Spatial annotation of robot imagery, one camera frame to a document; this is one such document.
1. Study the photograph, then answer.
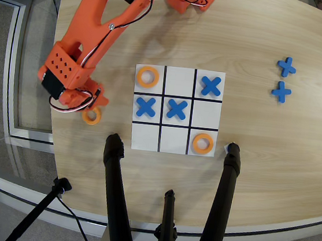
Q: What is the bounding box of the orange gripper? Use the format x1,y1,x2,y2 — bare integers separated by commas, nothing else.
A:
33,65,113,117

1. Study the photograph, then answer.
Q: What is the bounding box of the white tic-tac-toe board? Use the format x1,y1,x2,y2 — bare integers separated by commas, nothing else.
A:
126,62,227,159

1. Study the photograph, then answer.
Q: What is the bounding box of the short black tripod leg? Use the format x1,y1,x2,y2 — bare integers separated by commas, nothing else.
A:
153,188,184,241

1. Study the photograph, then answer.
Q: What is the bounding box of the thin black stand leg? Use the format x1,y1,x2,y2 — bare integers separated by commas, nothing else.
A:
3,171,73,241

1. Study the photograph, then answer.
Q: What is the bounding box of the black cable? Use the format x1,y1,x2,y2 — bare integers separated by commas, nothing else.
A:
51,195,94,241

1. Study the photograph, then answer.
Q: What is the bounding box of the orange foam ring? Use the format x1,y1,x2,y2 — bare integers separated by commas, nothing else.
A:
80,105,103,127
191,132,216,157
135,65,161,90

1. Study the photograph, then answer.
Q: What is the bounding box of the blue foam cross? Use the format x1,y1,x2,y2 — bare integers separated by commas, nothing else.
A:
276,55,298,79
269,80,293,105
134,96,158,118
165,98,189,121
199,75,224,98

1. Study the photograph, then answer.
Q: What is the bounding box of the white framed glass panel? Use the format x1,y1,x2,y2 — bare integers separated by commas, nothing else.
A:
0,0,71,147

